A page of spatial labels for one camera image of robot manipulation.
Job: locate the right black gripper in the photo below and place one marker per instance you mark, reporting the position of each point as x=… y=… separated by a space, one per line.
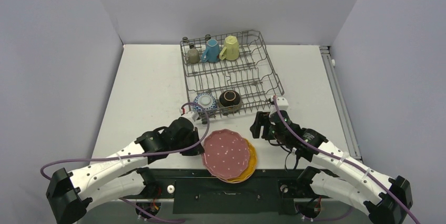
x=263 y=124

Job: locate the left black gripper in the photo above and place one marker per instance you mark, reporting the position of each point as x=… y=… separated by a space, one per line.
x=196 y=150

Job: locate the yellow plate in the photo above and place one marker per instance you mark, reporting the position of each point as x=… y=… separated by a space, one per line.
x=247 y=173

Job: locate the dark brown glazed bowl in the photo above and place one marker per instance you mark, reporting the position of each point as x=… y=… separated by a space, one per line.
x=230 y=99

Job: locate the orange patterned small bowl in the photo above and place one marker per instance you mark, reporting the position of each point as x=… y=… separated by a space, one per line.
x=204 y=102

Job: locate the pink polka dot plate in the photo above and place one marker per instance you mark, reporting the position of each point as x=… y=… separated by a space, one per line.
x=226 y=154

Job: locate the grey wire dish rack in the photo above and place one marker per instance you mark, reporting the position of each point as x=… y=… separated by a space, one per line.
x=252 y=75

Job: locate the yellow green mug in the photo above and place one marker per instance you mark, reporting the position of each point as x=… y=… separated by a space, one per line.
x=230 y=50

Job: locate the small grey cup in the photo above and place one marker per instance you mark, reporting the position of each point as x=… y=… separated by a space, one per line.
x=193 y=56

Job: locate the blue handled white mug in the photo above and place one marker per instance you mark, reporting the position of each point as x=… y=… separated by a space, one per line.
x=211 y=52

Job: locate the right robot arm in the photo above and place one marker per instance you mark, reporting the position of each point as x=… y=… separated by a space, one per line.
x=334 y=173

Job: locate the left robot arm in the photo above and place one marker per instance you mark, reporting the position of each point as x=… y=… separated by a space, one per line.
x=71 y=194

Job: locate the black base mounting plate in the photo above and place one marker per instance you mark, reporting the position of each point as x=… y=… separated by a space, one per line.
x=198 y=192

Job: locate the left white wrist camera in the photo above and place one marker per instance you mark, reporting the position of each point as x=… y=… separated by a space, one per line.
x=192 y=115

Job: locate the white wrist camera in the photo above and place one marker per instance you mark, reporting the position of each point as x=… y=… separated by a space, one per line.
x=278 y=103
x=192 y=115

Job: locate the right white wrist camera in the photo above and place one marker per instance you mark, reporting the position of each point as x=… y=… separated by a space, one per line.
x=278 y=103

